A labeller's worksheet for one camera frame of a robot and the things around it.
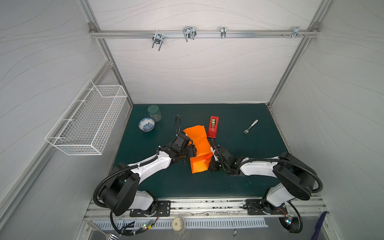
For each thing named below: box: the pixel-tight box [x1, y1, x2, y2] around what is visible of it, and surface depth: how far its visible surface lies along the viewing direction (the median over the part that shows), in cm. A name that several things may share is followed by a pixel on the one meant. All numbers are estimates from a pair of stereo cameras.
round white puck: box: [172, 217, 184, 232], surface depth 62 cm
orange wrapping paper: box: [182, 125, 213, 174], surface depth 90 cm
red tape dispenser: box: [207, 115, 219, 139], surface depth 103 cm
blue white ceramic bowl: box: [138, 117, 156, 132], surface depth 107 cm
